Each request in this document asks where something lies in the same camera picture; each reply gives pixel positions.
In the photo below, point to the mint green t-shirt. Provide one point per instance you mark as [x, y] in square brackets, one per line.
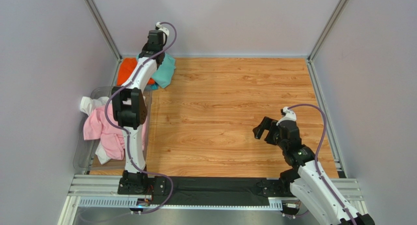
[163, 75]

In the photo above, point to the white t-shirt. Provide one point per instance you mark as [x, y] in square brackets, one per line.
[92, 104]

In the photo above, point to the clear plastic bin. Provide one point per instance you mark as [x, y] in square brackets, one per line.
[85, 158]

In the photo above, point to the pink t-shirt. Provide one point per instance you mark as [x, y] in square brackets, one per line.
[111, 140]

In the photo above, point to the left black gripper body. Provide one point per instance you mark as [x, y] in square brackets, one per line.
[146, 48]

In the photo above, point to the aluminium frame rail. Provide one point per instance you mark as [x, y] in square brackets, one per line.
[101, 191]

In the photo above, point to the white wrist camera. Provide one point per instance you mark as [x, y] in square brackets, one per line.
[287, 115]
[160, 27]

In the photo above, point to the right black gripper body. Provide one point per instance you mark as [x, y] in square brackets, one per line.
[270, 132]

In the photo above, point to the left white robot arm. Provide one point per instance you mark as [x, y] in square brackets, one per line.
[130, 112]

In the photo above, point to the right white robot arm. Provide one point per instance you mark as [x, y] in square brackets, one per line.
[306, 180]

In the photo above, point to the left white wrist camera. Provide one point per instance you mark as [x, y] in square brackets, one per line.
[160, 27]

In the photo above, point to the folded orange t-shirt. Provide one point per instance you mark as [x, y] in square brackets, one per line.
[130, 71]

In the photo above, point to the folded teal t-shirt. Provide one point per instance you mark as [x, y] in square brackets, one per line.
[152, 87]

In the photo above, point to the black base mat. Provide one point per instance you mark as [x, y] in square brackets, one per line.
[225, 191]

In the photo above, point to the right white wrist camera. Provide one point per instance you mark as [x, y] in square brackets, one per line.
[287, 115]

